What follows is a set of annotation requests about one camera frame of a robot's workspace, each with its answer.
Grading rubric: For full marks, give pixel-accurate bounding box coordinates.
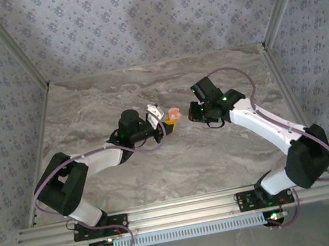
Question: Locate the pink earbud charging case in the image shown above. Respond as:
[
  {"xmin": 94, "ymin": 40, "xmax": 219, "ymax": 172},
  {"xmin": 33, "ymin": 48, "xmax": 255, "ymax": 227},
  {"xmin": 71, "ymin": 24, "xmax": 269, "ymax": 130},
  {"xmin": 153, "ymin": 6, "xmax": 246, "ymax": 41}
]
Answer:
[{"xmin": 167, "ymin": 105, "xmax": 183, "ymax": 121}]

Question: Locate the right controller board green light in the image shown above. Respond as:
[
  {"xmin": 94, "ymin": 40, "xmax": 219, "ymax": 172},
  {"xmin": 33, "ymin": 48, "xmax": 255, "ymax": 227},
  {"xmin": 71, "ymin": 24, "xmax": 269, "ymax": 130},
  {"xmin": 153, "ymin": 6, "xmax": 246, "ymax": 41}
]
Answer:
[{"xmin": 261, "ymin": 208, "xmax": 290, "ymax": 228}]

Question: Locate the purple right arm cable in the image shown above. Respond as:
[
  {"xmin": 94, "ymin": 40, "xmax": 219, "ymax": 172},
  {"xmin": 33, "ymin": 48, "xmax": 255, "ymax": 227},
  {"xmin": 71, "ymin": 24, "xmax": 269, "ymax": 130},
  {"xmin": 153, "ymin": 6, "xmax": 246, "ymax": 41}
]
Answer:
[{"xmin": 204, "ymin": 50, "xmax": 329, "ymax": 238}]

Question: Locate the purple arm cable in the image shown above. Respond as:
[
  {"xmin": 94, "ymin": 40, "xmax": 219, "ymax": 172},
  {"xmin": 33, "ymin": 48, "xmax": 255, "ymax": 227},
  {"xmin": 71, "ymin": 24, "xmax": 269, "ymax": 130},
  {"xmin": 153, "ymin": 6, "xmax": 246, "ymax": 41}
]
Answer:
[
  {"xmin": 22, "ymin": 115, "xmax": 187, "ymax": 246},
  {"xmin": 204, "ymin": 50, "xmax": 329, "ymax": 238}
]

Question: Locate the aluminium side rail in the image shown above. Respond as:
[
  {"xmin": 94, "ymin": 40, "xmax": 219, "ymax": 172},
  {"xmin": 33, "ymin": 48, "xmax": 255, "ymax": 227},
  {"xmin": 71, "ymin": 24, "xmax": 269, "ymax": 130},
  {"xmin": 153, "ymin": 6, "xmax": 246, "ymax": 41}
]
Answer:
[
  {"xmin": 261, "ymin": 33, "xmax": 329, "ymax": 185},
  {"xmin": 4, "ymin": 81, "xmax": 76, "ymax": 229}
]

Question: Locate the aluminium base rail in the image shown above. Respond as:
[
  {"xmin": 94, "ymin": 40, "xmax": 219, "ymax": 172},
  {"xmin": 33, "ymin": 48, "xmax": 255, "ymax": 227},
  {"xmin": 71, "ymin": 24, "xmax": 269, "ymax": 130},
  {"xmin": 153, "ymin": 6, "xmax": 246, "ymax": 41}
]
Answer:
[{"xmin": 14, "ymin": 173, "xmax": 329, "ymax": 246}]

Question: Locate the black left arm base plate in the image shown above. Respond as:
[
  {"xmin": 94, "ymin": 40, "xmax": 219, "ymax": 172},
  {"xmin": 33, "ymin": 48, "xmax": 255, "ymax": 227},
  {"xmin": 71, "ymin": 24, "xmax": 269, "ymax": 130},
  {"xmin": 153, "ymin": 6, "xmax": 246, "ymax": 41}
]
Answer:
[{"xmin": 70, "ymin": 211, "xmax": 131, "ymax": 243}]

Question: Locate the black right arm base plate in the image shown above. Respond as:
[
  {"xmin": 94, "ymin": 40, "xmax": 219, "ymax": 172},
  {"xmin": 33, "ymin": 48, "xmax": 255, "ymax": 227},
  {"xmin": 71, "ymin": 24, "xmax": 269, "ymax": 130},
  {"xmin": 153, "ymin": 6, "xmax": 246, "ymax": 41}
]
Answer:
[{"xmin": 233, "ymin": 182, "xmax": 296, "ymax": 214}]

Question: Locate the grey slotted cable duct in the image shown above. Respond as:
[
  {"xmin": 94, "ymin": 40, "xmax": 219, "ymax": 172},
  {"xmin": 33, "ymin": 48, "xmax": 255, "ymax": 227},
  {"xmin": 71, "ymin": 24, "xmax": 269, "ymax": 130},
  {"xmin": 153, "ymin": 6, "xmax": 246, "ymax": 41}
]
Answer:
[{"xmin": 65, "ymin": 210, "xmax": 268, "ymax": 246}]

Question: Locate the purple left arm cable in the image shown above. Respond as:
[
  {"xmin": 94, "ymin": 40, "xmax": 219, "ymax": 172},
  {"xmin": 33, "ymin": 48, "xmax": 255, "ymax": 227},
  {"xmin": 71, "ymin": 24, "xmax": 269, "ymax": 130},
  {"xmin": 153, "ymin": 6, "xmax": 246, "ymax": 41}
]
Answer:
[{"xmin": 22, "ymin": 115, "xmax": 187, "ymax": 246}]

